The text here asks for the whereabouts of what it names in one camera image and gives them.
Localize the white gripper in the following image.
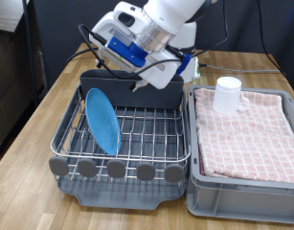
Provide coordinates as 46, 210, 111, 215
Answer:
88, 1, 185, 93

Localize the blue round plate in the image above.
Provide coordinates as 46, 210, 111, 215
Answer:
84, 87, 123, 157

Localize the white plastic mug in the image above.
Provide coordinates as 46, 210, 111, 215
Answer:
212, 76, 251, 115

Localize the grey dish drying rack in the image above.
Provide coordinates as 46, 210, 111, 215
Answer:
48, 84, 189, 211

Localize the dark grey cutlery holder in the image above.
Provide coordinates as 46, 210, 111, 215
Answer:
79, 69, 186, 110

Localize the red label strip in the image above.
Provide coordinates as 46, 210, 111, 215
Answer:
198, 149, 207, 176

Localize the pink checkered cloth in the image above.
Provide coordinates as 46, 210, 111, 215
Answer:
193, 87, 294, 185

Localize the brown cardboard box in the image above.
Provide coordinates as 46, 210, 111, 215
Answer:
0, 28, 32, 150

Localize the grey plastic crate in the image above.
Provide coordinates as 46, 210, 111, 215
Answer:
186, 83, 294, 225

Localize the metal wire dish rack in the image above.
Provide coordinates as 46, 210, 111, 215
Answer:
50, 84, 192, 186

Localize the blue cable clip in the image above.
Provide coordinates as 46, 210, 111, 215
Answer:
176, 53, 192, 77

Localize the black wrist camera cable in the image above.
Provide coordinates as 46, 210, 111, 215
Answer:
77, 0, 231, 80

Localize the black cable on table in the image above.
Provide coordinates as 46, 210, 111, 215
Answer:
65, 47, 101, 65

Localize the grey cable on table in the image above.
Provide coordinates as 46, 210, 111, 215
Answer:
198, 62, 282, 74

